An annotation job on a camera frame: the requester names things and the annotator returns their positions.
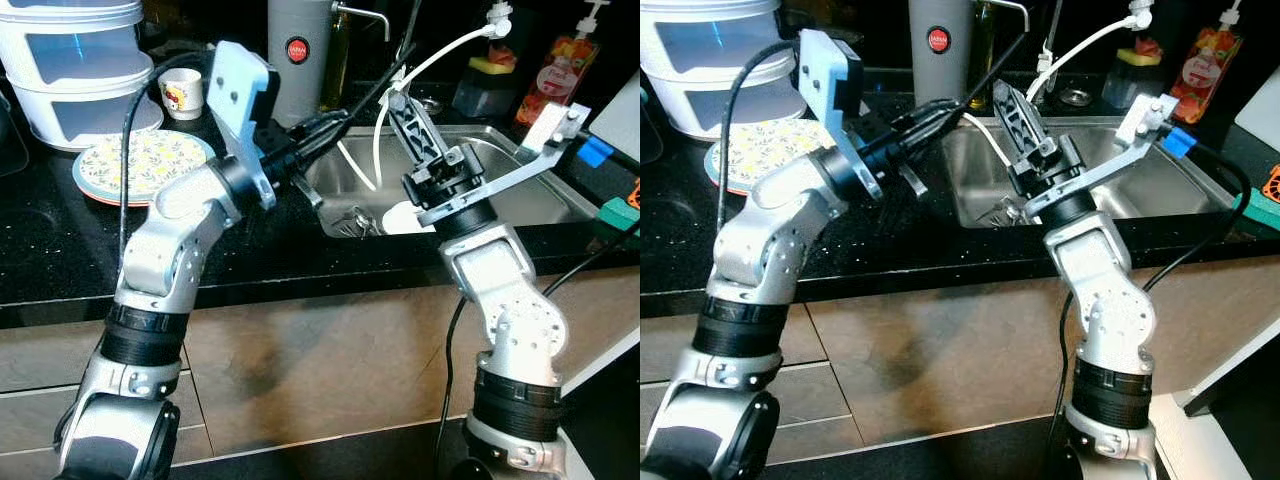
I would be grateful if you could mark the brown cabinet drawer front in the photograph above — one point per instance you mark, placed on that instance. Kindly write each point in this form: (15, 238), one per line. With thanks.
(670, 350)
(40, 355)

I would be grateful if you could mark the dark oil bottle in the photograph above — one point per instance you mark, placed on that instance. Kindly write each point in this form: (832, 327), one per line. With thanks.
(337, 65)
(983, 45)

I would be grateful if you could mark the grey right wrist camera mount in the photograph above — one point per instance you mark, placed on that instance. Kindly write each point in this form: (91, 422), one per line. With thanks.
(530, 160)
(1120, 155)

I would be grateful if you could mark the white stacked food container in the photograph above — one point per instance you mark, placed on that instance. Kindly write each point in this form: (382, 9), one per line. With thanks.
(715, 60)
(70, 70)

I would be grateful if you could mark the grey canister with red logo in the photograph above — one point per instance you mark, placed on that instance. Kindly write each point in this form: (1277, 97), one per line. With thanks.
(298, 80)
(940, 65)

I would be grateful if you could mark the white cutting board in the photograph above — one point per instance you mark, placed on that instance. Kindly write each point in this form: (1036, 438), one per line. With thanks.
(1262, 110)
(620, 120)

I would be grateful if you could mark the white dish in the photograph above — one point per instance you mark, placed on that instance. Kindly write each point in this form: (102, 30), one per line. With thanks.
(405, 218)

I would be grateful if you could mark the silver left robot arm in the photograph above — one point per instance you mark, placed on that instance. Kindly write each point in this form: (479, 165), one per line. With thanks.
(150, 255)
(750, 250)

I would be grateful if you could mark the white appliance door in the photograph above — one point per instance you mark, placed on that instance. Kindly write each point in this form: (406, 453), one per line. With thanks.
(1225, 400)

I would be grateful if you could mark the green sponge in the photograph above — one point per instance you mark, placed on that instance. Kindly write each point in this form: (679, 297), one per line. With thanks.
(1262, 212)
(618, 215)

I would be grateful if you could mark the red fruit label pump bottle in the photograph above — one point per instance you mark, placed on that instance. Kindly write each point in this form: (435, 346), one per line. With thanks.
(560, 75)
(1205, 70)

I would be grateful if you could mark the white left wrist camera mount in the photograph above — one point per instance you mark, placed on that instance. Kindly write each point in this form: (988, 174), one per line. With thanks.
(238, 85)
(825, 80)

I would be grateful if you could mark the small white printed cup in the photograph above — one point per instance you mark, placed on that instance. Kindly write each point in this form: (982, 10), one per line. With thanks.
(182, 95)

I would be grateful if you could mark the chrome faucet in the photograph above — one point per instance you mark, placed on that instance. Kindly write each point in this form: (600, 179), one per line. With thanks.
(1010, 8)
(365, 14)

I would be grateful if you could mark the sponge holder with yellow sponge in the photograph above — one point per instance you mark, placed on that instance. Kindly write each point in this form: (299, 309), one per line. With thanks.
(485, 85)
(1135, 78)

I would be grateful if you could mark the orange object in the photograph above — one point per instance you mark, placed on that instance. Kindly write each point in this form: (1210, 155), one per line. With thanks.
(1272, 185)
(634, 195)

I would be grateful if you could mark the stainless steel sink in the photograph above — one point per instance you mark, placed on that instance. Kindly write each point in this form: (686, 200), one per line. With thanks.
(1150, 190)
(540, 195)

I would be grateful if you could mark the brown cabinet door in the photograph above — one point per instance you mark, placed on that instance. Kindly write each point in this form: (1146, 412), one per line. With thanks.
(340, 350)
(950, 350)

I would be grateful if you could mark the metal utensil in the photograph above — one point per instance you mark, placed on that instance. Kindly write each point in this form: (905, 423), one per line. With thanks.
(350, 222)
(1005, 210)

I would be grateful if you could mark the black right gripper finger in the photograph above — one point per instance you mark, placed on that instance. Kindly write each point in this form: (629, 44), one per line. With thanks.
(410, 130)
(430, 138)
(1036, 135)
(1015, 125)

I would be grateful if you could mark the floral yellow plate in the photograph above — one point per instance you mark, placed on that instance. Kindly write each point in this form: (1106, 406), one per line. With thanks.
(140, 165)
(760, 150)

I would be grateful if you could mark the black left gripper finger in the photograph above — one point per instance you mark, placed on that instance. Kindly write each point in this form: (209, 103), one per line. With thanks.
(935, 135)
(935, 114)
(325, 148)
(325, 124)

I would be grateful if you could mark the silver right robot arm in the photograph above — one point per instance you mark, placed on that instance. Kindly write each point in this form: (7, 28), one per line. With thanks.
(505, 290)
(1105, 290)

